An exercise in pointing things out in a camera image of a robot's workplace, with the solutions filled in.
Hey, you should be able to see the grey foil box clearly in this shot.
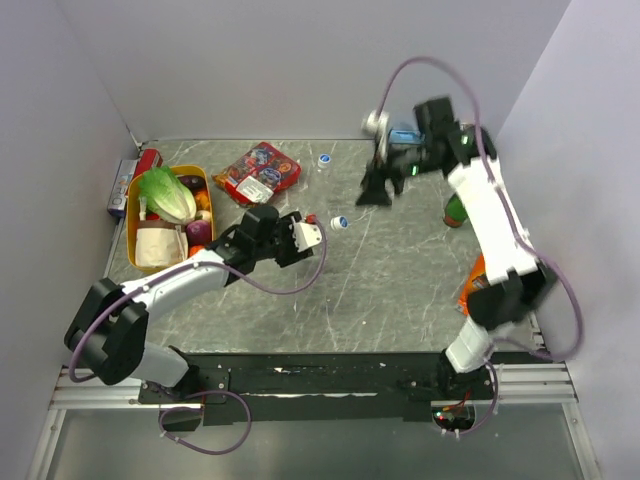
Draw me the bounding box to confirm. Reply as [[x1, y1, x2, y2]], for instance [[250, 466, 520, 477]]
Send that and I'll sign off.
[[107, 159, 138, 218]]

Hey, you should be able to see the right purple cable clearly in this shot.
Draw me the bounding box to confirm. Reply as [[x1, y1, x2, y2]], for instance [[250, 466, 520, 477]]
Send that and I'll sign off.
[[377, 56, 585, 436]]

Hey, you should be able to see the dark eggplant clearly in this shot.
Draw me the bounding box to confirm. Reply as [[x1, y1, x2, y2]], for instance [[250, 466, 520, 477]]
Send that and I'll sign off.
[[178, 175, 207, 192]]

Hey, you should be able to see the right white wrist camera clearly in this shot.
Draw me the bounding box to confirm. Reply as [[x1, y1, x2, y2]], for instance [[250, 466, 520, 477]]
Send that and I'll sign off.
[[361, 110, 389, 160]]

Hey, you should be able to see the clear plastic bottle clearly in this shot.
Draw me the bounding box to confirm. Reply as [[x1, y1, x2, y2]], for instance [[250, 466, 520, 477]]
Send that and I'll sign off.
[[323, 216, 342, 231], [302, 154, 332, 199]]

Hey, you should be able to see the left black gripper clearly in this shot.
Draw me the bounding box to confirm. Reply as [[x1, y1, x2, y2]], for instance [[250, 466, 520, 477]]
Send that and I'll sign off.
[[254, 211, 313, 266]]

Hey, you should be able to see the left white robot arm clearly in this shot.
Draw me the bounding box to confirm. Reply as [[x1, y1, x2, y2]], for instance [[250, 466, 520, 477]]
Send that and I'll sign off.
[[64, 205, 327, 402]]

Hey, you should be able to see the red snack package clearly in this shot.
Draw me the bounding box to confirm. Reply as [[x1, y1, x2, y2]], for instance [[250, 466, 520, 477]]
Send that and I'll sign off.
[[212, 142, 302, 207]]

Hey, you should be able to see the green glass bottle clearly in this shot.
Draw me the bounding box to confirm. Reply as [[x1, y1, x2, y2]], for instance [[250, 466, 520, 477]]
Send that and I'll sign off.
[[443, 194, 468, 228]]

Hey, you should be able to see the purple cable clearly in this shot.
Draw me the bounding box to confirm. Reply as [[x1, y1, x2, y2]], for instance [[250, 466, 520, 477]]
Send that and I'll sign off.
[[67, 219, 329, 455], [377, 56, 585, 436]]

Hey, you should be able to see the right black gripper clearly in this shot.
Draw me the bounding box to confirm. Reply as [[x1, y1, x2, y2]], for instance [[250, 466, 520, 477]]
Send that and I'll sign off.
[[353, 140, 438, 212]]

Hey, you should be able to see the yellow plastic basket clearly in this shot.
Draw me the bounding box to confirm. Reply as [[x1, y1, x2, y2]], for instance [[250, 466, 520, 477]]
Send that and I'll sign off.
[[125, 165, 220, 274]]

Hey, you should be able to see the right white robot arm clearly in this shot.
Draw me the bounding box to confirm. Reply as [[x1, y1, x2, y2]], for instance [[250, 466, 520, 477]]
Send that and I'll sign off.
[[356, 96, 557, 399]]

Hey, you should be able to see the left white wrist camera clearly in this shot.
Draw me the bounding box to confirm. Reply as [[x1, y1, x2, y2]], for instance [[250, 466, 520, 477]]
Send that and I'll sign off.
[[292, 220, 323, 252]]

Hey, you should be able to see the blue tissue pack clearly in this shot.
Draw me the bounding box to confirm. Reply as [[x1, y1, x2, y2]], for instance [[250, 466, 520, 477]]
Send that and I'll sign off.
[[389, 129, 423, 145]]

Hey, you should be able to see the orange razor box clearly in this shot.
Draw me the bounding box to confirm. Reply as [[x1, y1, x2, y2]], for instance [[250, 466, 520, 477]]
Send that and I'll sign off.
[[457, 254, 488, 315]]

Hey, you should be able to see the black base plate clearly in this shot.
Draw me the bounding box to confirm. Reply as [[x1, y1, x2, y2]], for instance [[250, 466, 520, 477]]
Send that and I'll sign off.
[[134, 352, 551, 429]]

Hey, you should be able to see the aluminium rail frame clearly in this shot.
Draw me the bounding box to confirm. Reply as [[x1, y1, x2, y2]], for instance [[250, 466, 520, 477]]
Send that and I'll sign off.
[[26, 364, 602, 479]]

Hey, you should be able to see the red onion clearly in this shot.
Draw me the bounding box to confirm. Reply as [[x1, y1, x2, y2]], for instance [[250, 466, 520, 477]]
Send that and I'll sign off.
[[186, 220, 213, 246]]

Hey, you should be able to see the orange fruit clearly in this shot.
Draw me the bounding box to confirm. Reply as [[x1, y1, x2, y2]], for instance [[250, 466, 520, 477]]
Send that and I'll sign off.
[[188, 245, 206, 258]]

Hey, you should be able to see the beige paper bag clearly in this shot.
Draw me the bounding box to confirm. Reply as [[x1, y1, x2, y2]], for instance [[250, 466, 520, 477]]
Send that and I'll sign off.
[[134, 225, 188, 268]]

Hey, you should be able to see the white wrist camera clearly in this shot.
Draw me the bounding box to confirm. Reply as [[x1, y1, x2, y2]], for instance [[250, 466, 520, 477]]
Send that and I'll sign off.
[[361, 110, 389, 160], [292, 220, 323, 252]]

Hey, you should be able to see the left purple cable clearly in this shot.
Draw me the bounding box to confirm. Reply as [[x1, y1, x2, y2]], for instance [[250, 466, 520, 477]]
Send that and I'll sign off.
[[67, 219, 329, 455]]

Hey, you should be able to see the green cabbage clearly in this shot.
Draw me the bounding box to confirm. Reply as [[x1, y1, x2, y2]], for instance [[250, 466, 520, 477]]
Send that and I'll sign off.
[[138, 166, 197, 225]]

